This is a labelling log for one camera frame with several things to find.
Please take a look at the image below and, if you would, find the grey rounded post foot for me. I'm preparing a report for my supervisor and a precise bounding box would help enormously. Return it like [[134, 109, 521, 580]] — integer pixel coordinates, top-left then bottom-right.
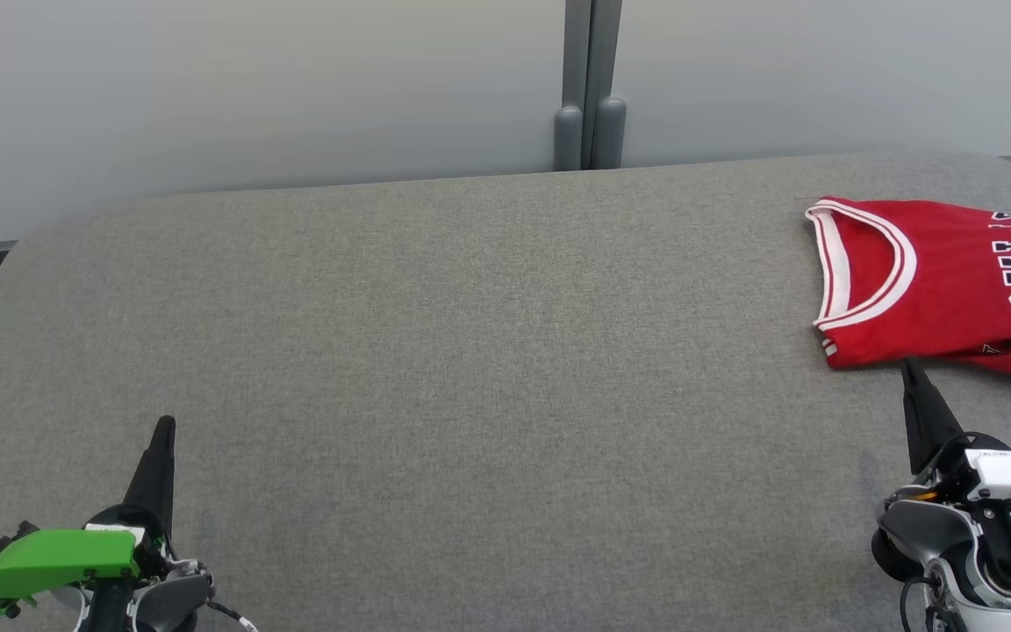
[[592, 96, 628, 170], [555, 104, 584, 172]]

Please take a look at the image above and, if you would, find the red shirt with white sleeves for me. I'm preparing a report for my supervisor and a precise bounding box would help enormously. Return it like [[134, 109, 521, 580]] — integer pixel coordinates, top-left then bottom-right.
[[804, 197, 1011, 370]]

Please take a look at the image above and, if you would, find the grey partition post with slots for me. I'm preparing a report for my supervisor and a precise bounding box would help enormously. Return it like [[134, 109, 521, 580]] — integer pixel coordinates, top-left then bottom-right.
[[563, 0, 625, 169]]

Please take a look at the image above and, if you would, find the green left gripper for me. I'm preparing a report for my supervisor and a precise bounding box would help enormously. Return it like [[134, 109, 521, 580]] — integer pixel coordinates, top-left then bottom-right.
[[0, 415, 177, 608]]

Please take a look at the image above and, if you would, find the braided left arm cable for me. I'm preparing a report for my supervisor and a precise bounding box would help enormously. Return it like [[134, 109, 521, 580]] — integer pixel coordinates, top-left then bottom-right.
[[203, 597, 259, 632]]

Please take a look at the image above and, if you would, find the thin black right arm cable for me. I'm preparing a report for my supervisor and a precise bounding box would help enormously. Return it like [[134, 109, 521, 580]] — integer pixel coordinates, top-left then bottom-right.
[[899, 575, 941, 632]]

